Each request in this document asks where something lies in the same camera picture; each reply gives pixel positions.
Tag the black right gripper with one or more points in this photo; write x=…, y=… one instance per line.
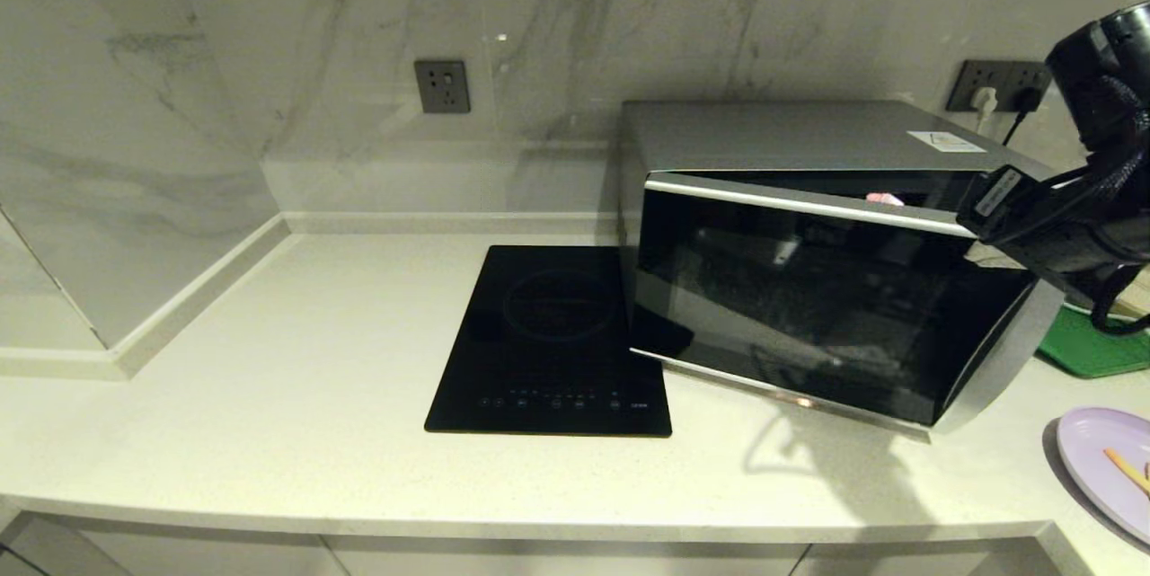
x=1042, y=225

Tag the purple plate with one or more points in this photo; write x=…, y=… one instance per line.
x=1092, y=459

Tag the microwave door with glass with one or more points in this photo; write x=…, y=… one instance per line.
x=809, y=306

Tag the orange french fry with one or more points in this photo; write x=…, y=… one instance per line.
x=1127, y=468

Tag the white sticker label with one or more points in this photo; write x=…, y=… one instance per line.
x=946, y=141

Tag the green plastic tray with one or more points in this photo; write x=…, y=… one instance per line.
x=1087, y=351

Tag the white power plug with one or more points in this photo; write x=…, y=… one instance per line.
x=985, y=100

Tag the black induction cooktop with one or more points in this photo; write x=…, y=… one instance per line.
x=539, y=333

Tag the white cabinet corner panel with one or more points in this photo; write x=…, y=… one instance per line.
x=36, y=551

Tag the grey wall socket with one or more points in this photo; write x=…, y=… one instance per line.
x=442, y=86
x=1031, y=73
x=968, y=73

